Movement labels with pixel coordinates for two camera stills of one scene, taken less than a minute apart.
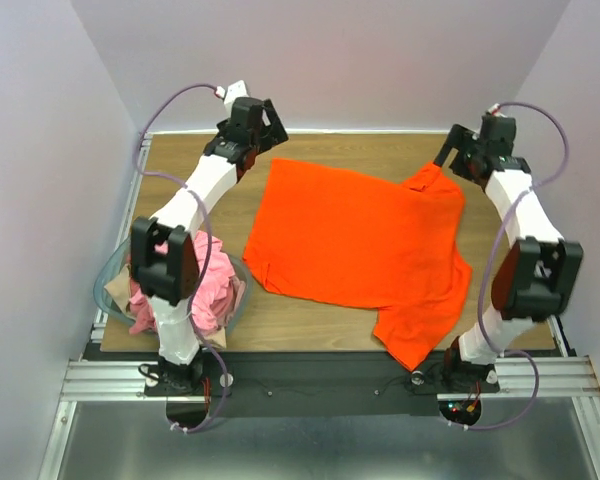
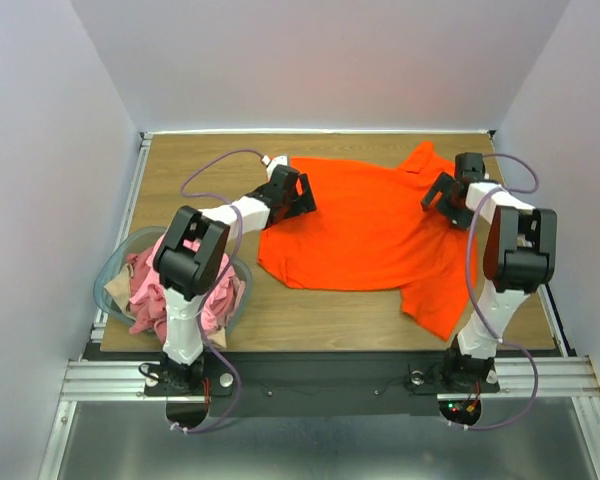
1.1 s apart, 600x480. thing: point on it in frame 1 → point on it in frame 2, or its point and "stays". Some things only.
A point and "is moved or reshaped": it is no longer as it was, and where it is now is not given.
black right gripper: [457, 145] → [445, 195]
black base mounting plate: [313, 383] stays
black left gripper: [275, 134] → [302, 203]
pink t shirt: [217, 298] stays
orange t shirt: [336, 236] is moved or reshaped
